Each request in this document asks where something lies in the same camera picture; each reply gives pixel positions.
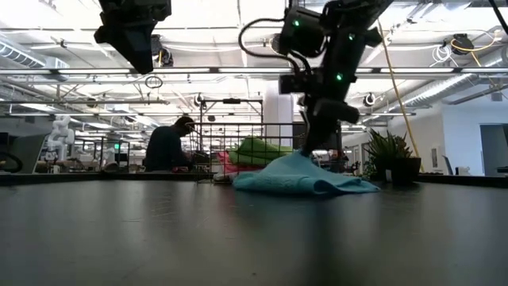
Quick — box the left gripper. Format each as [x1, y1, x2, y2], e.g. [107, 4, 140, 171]
[93, 0, 173, 75]

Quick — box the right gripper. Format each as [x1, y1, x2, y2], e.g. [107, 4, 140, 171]
[279, 26, 384, 156]

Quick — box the blue microfiber towel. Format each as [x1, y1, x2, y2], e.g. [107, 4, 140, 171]
[233, 150, 381, 196]

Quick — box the green microfiber towel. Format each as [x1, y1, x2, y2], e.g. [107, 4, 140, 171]
[228, 137, 294, 167]

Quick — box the pink microfiber towel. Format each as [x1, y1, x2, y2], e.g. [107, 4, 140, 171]
[217, 150, 263, 175]

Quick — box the gold wire basket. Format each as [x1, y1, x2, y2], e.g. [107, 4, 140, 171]
[190, 122, 309, 184]

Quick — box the black monitor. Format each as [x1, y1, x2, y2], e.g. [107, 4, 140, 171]
[325, 130, 343, 152]

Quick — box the white round column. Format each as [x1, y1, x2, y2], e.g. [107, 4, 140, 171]
[262, 85, 294, 138]

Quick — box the small potted plant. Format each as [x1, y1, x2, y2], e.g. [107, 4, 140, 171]
[363, 129, 421, 184]

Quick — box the black metal rack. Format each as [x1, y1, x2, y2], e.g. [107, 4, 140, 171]
[73, 137, 132, 175]

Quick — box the person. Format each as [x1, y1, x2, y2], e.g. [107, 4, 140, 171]
[143, 115, 196, 172]

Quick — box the dark grey swivel chair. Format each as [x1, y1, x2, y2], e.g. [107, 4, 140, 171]
[441, 154, 456, 176]

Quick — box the grey machine cabinet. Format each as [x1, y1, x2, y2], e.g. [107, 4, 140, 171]
[0, 125, 51, 174]

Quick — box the dark glass door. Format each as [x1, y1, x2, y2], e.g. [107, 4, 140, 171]
[479, 123, 508, 176]

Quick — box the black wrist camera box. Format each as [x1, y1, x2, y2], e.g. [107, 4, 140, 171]
[277, 6, 330, 59]

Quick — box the black metal cart frame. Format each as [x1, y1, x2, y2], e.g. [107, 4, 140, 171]
[199, 98, 264, 124]

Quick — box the yellow cable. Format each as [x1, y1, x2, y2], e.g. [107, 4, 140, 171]
[376, 19, 425, 172]

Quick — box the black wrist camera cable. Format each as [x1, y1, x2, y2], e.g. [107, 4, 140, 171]
[237, 17, 314, 76]

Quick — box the silver ventilation duct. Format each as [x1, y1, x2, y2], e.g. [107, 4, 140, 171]
[396, 59, 508, 109]

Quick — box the white coiled cable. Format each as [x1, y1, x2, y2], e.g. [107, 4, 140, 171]
[431, 43, 453, 64]

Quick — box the thin black cable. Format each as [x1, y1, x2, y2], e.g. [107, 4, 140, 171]
[487, 0, 508, 35]

